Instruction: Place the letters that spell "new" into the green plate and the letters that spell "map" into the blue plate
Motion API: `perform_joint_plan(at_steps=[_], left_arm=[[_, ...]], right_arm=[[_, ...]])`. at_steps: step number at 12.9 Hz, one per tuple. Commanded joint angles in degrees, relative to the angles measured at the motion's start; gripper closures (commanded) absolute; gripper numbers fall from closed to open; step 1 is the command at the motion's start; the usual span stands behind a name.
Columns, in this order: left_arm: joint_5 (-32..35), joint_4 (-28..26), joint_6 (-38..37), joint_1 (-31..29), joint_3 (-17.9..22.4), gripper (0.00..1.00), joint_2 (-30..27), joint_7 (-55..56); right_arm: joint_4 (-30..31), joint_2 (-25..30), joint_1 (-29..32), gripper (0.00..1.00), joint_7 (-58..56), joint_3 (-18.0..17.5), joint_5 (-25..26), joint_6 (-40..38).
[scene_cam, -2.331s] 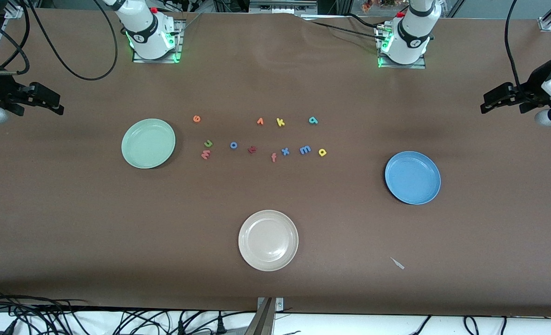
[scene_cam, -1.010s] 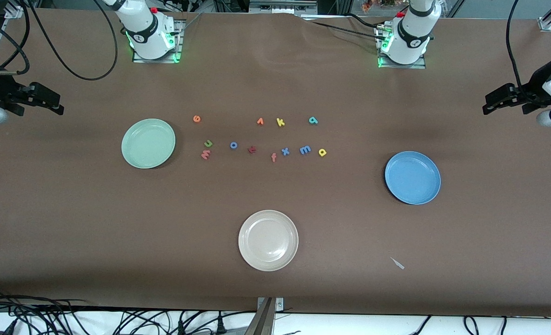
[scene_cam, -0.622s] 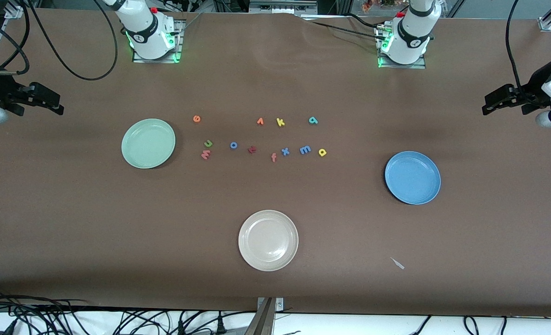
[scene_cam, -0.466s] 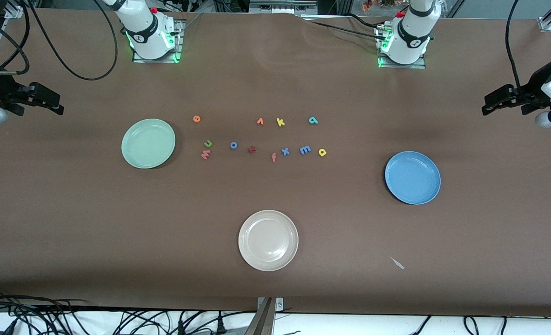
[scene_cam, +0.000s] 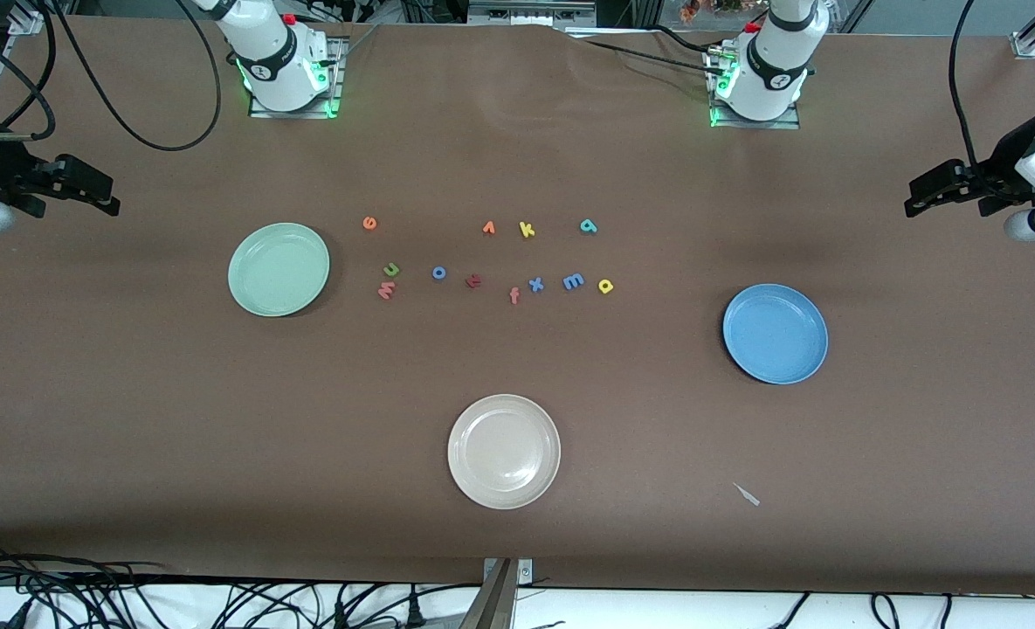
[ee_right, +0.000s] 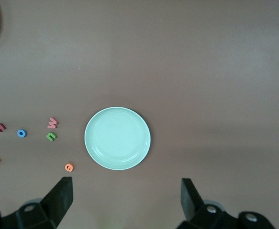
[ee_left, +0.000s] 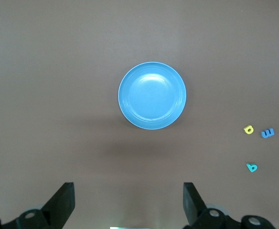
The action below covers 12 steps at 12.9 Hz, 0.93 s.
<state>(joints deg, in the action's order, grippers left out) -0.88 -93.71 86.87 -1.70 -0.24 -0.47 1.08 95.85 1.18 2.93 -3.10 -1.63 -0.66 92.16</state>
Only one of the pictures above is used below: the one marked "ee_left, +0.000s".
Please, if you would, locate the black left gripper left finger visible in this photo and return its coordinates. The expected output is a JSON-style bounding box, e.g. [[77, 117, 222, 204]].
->
[[0, 182, 76, 229]]

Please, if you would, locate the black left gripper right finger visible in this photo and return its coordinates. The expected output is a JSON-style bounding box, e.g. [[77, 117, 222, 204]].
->
[[182, 182, 277, 229]]

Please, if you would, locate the blue foam letter m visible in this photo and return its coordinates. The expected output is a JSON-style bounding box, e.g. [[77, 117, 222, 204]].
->
[[260, 128, 276, 139]]

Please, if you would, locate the brown table cover sheet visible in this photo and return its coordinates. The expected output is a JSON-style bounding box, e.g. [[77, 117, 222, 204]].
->
[[0, 0, 279, 229]]

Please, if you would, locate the blue plate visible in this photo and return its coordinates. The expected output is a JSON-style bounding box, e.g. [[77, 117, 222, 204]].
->
[[118, 61, 187, 131]]

